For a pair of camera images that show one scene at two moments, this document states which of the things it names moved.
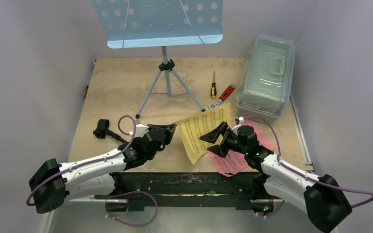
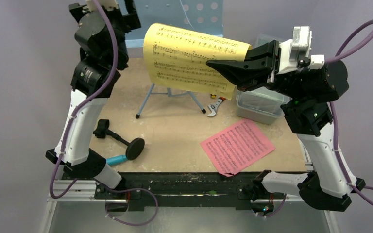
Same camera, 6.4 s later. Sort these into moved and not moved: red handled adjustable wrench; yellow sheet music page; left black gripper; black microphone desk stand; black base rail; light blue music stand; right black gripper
Moved: left black gripper; right black gripper; yellow sheet music page
Not moved: light blue music stand; red handled adjustable wrench; black microphone desk stand; black base rail
